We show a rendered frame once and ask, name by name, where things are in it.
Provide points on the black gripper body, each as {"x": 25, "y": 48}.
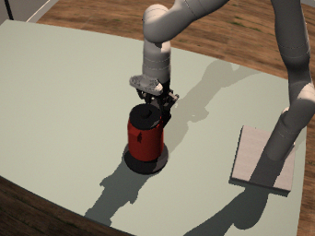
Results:
{"x": 165, "y": 90}

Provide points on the dark round disk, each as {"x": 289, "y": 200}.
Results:
{"x": 146, "y": 168}

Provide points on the red and black electric kettle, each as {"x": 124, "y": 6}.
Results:
{"x": 147, "y": 130}

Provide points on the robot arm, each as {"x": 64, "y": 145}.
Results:
{"x": 293, "y": 44}

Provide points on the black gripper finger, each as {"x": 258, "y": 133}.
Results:
{"x": 145, "y": 96}
{"x": 163, "y": 105}

